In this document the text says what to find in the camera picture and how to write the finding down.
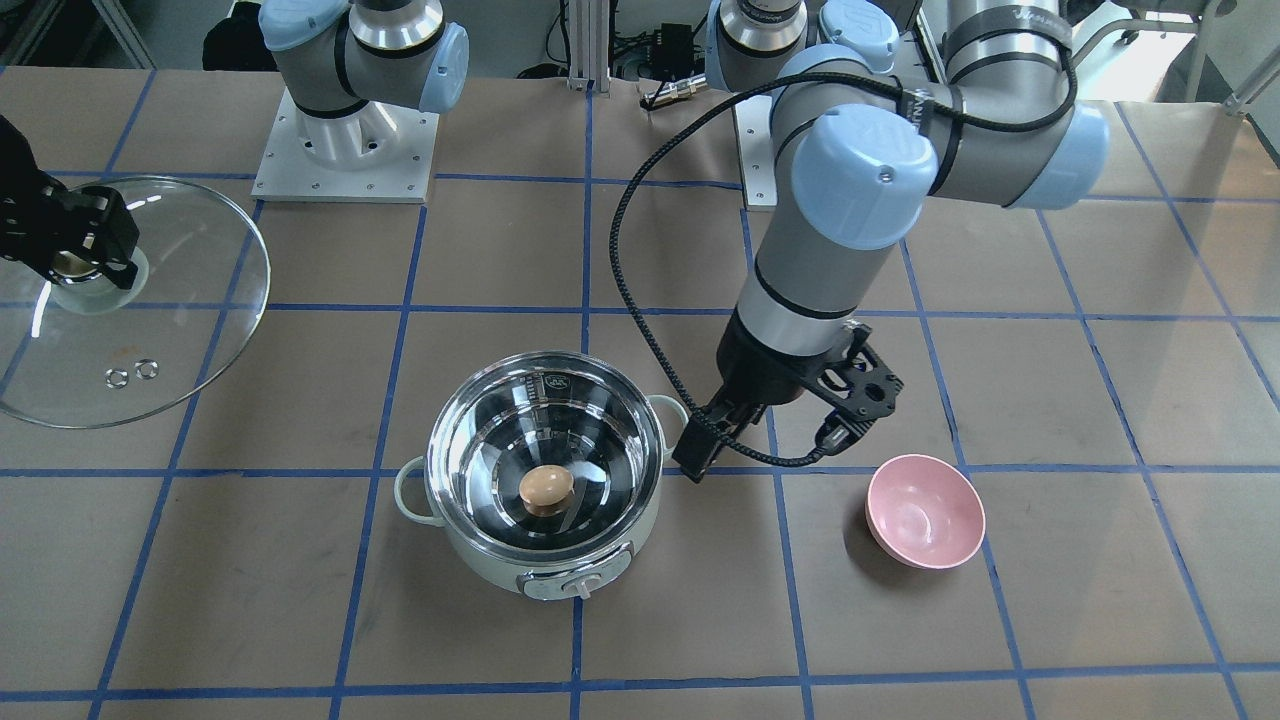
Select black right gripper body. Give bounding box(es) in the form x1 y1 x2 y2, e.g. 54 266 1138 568
1 117 58 275

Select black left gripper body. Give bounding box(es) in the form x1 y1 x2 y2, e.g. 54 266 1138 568
716 313 836 427

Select glass pot lid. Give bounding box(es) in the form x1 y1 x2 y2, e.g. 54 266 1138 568
1 176 271 429

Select brown egg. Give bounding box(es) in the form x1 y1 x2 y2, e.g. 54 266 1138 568
518 464 575 518

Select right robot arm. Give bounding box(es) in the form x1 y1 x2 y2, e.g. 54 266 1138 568
3 1 468 293

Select pale green cooking pot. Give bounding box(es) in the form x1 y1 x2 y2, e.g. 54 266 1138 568
393 350 689 601

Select pink bowl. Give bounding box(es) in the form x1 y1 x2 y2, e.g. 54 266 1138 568
864 454 987 571

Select black braided cable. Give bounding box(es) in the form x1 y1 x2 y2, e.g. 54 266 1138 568
611 40 1079 471

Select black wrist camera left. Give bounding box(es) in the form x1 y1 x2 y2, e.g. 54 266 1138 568
801 320 904 456

